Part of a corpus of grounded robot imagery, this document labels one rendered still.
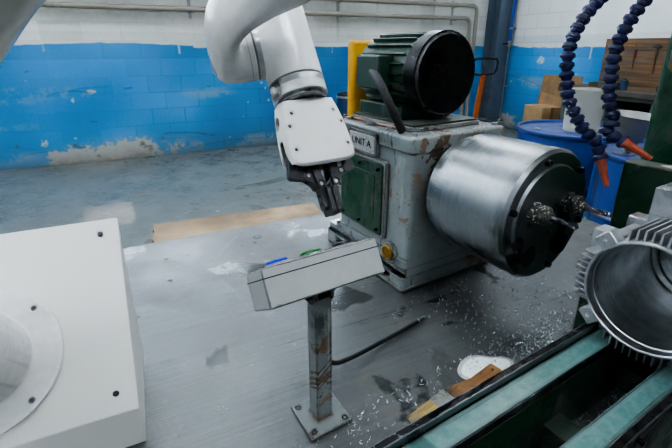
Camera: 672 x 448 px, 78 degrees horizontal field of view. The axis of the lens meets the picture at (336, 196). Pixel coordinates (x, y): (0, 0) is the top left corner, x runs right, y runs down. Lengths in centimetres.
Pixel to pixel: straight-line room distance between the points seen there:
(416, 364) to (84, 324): 54
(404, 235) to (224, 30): 58
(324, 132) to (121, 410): 47
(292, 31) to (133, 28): 519
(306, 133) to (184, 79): 527
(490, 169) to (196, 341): 64
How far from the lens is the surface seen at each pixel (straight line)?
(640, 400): 69
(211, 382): 80
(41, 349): 72
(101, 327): 72
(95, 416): 71
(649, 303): 85
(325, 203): 59
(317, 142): 59
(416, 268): 99
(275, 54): 63
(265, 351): 84
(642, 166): 88
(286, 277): 52
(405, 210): 92
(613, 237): 69
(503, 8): 773
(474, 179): 80
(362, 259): 57
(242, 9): 55
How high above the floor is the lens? 133
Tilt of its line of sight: 20 degrees down
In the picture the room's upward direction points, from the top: straight up
